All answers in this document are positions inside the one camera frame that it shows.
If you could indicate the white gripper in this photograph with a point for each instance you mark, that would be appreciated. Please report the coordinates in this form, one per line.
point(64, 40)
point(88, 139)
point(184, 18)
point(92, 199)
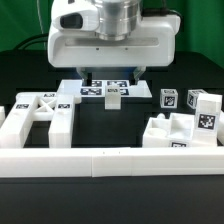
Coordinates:
point(110, 33)

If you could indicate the white chair seat part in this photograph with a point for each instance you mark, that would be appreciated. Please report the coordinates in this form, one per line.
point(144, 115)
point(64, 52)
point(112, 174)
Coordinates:
point(178, 131)

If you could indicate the white U-shaped obstacle fence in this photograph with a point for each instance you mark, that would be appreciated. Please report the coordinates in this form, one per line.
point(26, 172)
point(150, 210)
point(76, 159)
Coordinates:
point(104, 162)

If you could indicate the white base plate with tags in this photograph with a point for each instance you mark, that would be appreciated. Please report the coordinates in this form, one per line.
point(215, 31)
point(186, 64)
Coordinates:
point(97, 88)

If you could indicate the white chair back frame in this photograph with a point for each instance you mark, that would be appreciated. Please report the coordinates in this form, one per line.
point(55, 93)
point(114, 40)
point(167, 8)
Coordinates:
point(58, 109)

